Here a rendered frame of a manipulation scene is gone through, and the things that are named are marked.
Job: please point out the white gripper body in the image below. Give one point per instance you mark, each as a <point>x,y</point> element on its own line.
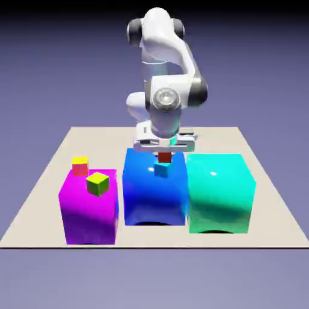
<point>144,146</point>

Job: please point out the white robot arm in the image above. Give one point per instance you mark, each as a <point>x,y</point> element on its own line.
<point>166,72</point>

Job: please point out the small cyan cube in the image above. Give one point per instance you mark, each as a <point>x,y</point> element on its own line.
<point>161,170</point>

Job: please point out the small yellow-green cube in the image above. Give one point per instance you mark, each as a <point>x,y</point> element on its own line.
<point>97,184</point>

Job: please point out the small red yellow-topped cube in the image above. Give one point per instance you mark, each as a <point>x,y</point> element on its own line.
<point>80,166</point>

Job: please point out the large blue box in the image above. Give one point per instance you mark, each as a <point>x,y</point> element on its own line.
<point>149,198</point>

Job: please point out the large turquoise box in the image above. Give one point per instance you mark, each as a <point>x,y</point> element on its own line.
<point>217,193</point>

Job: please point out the large magenta box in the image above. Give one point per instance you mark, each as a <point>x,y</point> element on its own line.
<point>89,212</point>

